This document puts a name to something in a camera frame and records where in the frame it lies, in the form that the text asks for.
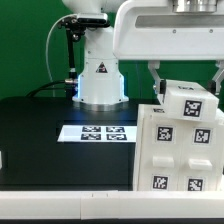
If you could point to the long white door panel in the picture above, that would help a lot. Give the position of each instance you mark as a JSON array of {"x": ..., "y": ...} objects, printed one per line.
[{"x": 162, "y": 156}]

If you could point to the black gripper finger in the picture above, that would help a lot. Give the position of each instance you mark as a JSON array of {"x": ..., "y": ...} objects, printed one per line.
[{"x": 214, "y": 85}]

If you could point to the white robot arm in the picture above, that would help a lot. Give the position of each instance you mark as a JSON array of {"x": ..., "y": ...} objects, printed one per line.
[{"x": 103, "y": 37}]

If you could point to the white marker base sheet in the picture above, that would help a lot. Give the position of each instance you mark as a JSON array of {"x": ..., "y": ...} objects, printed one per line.
[{"x": 94, "y": 133}]

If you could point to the short white door panel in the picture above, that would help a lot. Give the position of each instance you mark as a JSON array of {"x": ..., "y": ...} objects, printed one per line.
[{"x": 202, "y": 157}]

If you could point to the white cabinet body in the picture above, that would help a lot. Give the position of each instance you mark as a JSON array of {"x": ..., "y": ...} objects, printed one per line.
[{"x": 146, "y": 115}]

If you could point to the white front fence bar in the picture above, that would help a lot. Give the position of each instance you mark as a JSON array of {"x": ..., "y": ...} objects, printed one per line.
[{"x": 87, "y": 205}]

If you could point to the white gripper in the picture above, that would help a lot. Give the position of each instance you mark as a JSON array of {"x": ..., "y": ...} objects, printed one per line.
[{"x": 168, "y": 30}]

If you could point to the white cabinet top block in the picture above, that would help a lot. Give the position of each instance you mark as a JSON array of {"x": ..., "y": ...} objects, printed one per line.
[{"x": 188, "y": 101}]

